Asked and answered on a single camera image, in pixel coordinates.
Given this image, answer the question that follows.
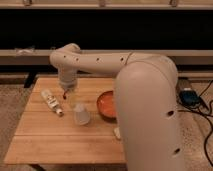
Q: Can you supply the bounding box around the white sponge block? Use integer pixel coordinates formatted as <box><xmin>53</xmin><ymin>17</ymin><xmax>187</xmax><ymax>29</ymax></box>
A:
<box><xmin>113</xmin><ymin>127</ymin><xmax>121</xmax><ymax>140</ymax></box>

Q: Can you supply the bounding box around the black cable on floor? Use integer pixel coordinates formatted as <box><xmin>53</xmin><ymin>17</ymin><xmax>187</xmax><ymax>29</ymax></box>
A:
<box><xmin>179</xmin><ymin>79</ymin><xmax>213</xmax><ymax>168</ymax></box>

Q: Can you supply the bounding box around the blue device on floor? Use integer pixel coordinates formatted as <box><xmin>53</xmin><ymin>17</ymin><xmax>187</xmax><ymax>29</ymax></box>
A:
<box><xmin>179</xmin><ymin>88</ymin><xmax>200</xmax><ymax>106</ymax></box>

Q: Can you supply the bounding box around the wooden table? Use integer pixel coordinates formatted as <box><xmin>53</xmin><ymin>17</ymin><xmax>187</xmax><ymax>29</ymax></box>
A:
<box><xmin>4</xmin><ymin>78</ymin><xmax>125</xmax><ymax>164</ymax></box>

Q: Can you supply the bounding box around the small white bottle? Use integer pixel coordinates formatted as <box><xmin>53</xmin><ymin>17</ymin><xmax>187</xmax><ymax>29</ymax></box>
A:
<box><xmin>41</xmin><ymin>89</ymin><xmax>64</xmax><ymax>117</ymax></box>

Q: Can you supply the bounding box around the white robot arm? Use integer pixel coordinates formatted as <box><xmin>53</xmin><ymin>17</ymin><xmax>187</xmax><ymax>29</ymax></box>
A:
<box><xmin>49</xmin><ymin>44</ymin><xmax>186</xmax><ymax>171</ymax></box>

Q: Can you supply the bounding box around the orange bowl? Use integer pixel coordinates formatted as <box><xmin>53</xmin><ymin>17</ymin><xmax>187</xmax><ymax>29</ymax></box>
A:
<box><xmin>96</xmin><ymin>91</ymin><xmax>116</xmax><ymax>119</ymax></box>

